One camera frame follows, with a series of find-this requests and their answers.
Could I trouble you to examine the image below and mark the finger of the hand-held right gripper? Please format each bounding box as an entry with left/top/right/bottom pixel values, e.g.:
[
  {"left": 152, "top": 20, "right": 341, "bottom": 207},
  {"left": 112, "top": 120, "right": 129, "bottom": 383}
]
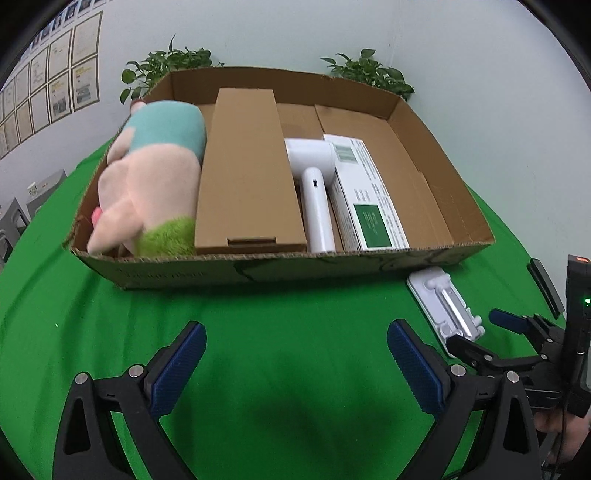
[
  {"left": 445, "top": 332, "right": 546, "bottom": 380},
  {"left": 488, "top": 308, "right": 565, "bottom": 350}
]

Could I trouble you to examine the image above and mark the pink plush toy teal hat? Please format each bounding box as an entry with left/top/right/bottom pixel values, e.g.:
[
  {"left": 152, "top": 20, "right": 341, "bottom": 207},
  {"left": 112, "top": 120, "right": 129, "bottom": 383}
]
[{"left": 87, "top": 99, "right": 207, "bottom": 257}]

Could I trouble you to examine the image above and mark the person's right hand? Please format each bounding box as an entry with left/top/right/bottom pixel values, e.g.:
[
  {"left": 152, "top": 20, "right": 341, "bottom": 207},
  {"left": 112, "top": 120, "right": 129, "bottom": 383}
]
[{"left": 536, "top": 408, "right": 591, "bottom": 468}]

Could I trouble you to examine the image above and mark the white hair dryer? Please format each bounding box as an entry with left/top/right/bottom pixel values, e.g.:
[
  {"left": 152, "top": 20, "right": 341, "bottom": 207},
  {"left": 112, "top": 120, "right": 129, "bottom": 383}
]
[{"left": 283, "top": 137, "right": 337, "bottom": 254}]

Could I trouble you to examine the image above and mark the white box green label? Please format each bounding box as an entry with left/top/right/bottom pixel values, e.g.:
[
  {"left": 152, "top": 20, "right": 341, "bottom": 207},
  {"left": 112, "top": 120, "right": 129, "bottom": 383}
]
[{"left": 322, "top": 134, "right": 411, "bottom": 252}]

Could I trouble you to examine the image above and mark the grey chair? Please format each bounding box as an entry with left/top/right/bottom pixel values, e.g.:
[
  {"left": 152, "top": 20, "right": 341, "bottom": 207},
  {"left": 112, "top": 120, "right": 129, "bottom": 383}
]
[{"left": 0, "top": 198, "right": 29, "bottom": 264}]

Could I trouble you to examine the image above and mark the large cardboard box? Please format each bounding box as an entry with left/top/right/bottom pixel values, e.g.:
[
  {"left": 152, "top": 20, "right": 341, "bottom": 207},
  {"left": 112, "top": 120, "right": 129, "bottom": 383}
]
[{"left": 68, "top": 67, "right": 496, "bottom": 291}]

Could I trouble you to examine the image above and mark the potted green plant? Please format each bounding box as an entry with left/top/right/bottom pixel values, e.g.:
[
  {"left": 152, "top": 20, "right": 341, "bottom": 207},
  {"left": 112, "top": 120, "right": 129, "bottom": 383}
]
[
  {"left": 320, "top": 48, "right": 415, "bottom": 101},
  {"left": 119, "top": 34, "right": 225, "bottom": 104}
]

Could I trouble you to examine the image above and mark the white plastic holder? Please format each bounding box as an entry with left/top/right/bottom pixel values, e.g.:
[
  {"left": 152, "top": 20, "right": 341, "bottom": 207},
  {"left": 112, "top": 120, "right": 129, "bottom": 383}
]
[{"left": 406, "top": 267, "right": 485, "bottom": 342}]

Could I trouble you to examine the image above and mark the row of framed wall certificates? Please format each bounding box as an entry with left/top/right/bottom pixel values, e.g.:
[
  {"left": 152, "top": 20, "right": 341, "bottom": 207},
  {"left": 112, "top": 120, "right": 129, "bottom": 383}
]
[{"left": 0, "top": 0, "right": 103, "bottom": 160}]

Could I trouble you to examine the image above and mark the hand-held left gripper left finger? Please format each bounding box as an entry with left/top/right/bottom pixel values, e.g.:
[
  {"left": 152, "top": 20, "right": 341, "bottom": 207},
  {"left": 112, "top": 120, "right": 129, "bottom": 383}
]
[{"left": 52, "top": 320, "right": 208, "bottom": 480}]

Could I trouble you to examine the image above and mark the black cable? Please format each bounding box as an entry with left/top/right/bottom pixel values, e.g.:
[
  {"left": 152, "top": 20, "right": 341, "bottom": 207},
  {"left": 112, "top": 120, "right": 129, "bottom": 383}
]
[{"left": 545, "top": 411, "right": 571, "bottom": 480}]

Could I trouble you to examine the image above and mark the green tablecloth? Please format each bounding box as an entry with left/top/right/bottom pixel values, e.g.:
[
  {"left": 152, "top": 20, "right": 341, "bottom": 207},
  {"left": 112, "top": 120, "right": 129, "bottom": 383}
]
[{"left": 0, "top": 141, "right": 583, "bottom": 480}]

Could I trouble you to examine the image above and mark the long cardboard box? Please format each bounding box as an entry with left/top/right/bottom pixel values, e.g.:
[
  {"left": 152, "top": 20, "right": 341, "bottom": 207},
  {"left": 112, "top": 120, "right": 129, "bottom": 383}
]
[{"left": 194, "top": 88, "right": 308, "bottom": 256}]

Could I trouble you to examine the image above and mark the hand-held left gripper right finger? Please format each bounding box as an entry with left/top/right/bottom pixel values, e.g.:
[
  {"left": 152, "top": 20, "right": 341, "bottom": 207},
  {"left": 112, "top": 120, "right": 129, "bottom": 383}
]
[{"left": 386, "top": 318, "right": 542, "bottom": 480}]

